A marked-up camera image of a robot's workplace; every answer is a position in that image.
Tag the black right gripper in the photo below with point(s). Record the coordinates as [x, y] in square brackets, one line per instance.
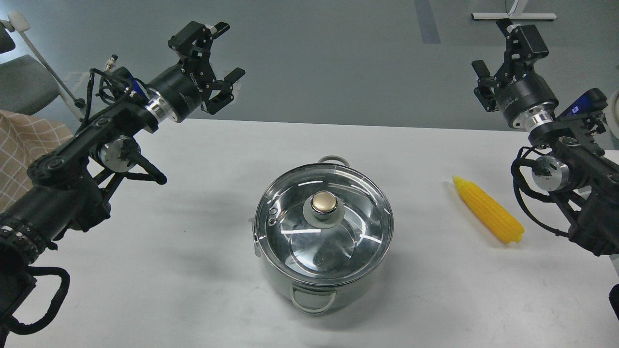
[524, 46]

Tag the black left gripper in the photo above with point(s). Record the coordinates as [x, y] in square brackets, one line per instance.
[175, 93]

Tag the yellow corn cob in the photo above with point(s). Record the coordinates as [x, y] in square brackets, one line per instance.
[503, 225]

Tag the glass pot lid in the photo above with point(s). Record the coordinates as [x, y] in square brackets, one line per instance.
[324, 222]

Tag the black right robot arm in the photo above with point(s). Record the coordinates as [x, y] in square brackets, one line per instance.
[563, 164]

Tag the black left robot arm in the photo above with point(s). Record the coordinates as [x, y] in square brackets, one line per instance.
[73, 184]

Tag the stainless steel pot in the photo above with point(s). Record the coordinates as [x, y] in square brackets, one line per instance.
[323, 237]

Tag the white desk leg base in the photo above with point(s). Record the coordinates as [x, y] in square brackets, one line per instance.
[515, 12]

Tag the white side table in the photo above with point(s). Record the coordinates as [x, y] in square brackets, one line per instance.
[612, 114]

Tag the grey office chair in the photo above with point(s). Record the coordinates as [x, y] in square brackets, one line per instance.
[28, 84]

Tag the beige checkered cloth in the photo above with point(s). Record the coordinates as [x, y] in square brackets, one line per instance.
[23, 139]

